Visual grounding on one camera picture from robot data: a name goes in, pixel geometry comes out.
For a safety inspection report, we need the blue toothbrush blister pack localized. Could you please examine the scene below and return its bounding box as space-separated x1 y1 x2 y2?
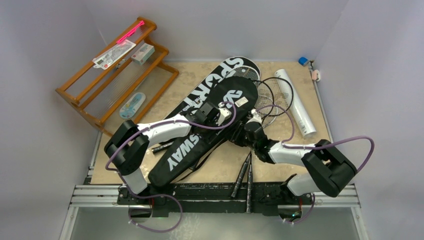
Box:
119 92 146 120

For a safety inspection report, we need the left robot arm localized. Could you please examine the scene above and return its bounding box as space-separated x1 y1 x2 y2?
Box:
103 101 238 205

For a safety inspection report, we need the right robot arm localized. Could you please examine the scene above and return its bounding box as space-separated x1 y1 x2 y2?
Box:
228 121 358 204

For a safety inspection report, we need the black racket under bag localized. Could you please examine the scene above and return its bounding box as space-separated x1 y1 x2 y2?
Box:
151 142 173 155

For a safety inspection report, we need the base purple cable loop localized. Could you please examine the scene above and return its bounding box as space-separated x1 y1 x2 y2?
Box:
128 193 184 233

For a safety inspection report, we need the black badminton racket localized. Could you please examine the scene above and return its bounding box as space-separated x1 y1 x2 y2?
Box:
246 77 293 213

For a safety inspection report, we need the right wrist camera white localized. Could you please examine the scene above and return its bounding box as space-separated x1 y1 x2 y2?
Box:
247 109 262 124

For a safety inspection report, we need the white shuttlecock tube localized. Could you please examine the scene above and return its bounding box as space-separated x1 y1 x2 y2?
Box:
274 69 317 138

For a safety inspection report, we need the black racket bag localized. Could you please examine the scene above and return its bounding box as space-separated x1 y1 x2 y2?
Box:
165 56 261 119
148 76 259 188

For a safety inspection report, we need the wooden tiered shelf rack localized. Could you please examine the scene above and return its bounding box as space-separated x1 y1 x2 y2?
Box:
55 16 179 136

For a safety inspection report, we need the blue small object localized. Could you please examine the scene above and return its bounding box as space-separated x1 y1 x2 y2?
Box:
297 57 310 67

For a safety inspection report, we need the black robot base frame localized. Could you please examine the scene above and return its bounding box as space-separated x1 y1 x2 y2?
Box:
71 180 361 221

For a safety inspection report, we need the pink white small object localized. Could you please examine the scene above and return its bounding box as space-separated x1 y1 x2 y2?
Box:
311 69 321 82

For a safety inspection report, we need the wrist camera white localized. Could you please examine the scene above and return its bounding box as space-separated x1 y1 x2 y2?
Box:
215 102 232 126
247 109 262 124

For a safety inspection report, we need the pink pen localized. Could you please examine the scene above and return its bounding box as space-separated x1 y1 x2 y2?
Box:
116 20 145 44

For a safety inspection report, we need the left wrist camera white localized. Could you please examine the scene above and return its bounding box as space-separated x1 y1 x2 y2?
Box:
215 102 232 126

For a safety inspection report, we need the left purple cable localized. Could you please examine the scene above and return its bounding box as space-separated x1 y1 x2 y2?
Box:
105 101 238 233

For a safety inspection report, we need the white packaged card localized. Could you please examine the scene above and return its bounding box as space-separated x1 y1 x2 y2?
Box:
92 39 136 70

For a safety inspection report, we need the small teal white box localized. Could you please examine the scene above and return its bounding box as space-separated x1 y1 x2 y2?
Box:
131 43 155 66

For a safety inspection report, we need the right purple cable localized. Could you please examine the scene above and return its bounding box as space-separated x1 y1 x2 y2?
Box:
255 104 376 226

